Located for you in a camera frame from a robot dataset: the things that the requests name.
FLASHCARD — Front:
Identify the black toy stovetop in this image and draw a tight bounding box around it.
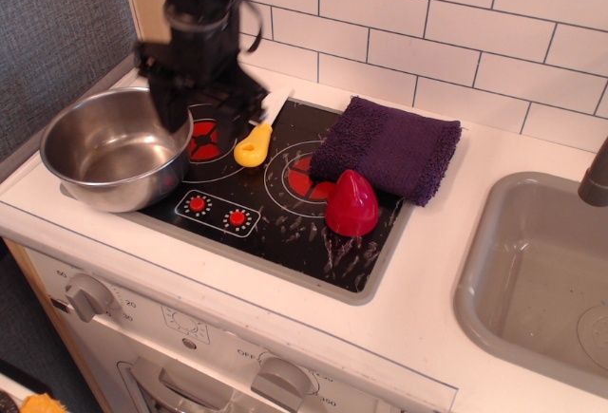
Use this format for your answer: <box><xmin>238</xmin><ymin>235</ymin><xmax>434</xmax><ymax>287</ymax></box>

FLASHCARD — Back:
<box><xmin>124</xmin><ymin>96</ymin><xmax>412</xmax><ymax>304</ymax></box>

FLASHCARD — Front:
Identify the stainless steel pot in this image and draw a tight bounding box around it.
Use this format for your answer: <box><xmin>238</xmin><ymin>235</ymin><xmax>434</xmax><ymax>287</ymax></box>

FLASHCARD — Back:
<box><xmin>40</xmin><ymin>87</ymin><xmax>194</xmax><ymax>213</ymax></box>

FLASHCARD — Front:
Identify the purple folded towel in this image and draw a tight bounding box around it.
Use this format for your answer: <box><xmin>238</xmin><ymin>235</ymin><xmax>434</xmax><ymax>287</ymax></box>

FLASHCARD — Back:
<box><xmin>310</xmin><ymin>97</ymin><xmax>462</xmax><ymax>207</ymax></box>

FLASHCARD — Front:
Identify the yellow black striped object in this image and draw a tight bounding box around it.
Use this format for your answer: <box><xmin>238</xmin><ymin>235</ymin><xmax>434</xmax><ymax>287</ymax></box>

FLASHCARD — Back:
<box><xmin>1</xmin><ymin>391</ymin><xmax>67</xmax><ymax>413</ymax></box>

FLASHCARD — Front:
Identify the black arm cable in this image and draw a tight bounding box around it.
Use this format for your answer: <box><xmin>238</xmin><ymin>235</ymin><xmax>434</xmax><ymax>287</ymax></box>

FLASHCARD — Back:
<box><xmin>235</xmin><ymin>0</ymin><xmax>265</xmax><ymax>56</ymax></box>

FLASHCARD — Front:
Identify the grey toy sink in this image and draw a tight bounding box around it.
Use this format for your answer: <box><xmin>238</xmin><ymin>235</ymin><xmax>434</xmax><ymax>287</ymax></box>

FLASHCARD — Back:
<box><xmin>454</xmin><ymin>172</ymin><xmax>607</xmax><ymax>397</ymax></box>

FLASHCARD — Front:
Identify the grey oven door handle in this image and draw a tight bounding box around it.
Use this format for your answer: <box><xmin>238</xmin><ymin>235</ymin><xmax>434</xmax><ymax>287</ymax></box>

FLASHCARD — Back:
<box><xmin>130</xmin><ymin>357</ymin><xmax>274</xmax><ymax>412</ymax></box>

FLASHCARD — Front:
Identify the grey oven knob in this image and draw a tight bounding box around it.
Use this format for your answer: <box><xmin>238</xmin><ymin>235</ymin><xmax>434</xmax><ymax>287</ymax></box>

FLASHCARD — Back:
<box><xmin>251</xmin><ymin>357</ymin><xmax>312</xmax><ymax>412</ymax></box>

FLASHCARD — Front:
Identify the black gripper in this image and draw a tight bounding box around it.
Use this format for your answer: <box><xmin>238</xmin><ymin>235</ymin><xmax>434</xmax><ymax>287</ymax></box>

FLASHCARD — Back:
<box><xmin>135</xmin><ymin>0</ymin><xmax>268</xmax><ymax>145</ymax></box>

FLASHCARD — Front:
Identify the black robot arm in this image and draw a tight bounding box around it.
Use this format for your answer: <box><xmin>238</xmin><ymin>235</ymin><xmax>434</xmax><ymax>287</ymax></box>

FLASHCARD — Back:
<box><xmin>135</xmin><ymin>0</ymin><xmax>267</xmax><ymax>148</ymax></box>

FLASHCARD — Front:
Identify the yellow handled toy knife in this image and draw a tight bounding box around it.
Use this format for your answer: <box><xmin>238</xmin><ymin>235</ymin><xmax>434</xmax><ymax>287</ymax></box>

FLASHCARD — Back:
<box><xmin>233</xmin><ymin>87</ymin><xmax>294</xmax><ymax>168</ymax></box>

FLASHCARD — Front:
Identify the red toy strawberry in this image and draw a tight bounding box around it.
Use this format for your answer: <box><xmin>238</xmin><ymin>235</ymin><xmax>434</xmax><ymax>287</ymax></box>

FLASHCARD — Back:
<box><xmin>325</xmin><ymin>169</ymin><xmax>379</xmax><ymax>237</ymax></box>

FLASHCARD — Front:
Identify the grey faucet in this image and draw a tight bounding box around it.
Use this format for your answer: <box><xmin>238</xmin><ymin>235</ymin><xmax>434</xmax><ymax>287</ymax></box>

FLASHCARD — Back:
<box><xmin>578</xmin><ymin>139</ymin><xmax>608</xmax><ymax>207</ymax></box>

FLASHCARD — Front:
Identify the grey timer knob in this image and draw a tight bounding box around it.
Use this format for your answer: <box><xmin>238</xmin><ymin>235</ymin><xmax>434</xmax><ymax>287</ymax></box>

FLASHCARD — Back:
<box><xmin>66</xmin><ymin>273</ymin><xmax>114</xmax><ymax>323</ymax></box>

